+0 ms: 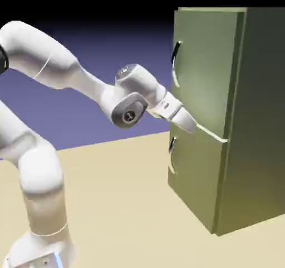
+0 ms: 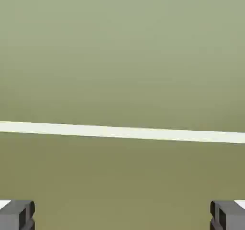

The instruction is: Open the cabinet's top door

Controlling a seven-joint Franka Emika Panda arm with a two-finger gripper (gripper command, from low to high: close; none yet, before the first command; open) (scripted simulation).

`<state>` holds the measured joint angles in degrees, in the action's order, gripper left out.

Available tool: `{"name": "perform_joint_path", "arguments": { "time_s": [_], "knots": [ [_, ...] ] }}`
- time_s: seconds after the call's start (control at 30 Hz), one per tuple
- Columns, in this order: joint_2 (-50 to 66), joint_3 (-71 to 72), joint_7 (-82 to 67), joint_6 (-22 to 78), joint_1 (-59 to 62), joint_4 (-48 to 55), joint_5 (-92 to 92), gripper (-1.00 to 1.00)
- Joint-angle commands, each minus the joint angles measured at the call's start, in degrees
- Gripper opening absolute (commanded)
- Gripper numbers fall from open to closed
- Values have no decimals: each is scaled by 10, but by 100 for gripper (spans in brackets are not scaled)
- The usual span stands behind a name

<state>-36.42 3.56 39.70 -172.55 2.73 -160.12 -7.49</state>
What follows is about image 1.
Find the tall green cabinet door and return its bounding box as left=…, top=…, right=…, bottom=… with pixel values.
left=169, top=7, right=240, bottom=143

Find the green cabinet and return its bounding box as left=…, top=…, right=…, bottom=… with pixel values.
left=167, top=6, right=285, bottom=237

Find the short green cabinet door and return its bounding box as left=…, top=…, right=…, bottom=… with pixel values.
left=167, top=123, right=228, bottom=235

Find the long curved metal handle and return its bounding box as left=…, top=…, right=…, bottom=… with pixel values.
left=170, top=40, right=183, bottom=88

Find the short curved metal handle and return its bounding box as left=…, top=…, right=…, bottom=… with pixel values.
left=168, top=135, right=178, bottom=174

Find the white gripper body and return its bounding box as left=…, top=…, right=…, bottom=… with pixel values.
left=170, top=106, right=198, bottom=134

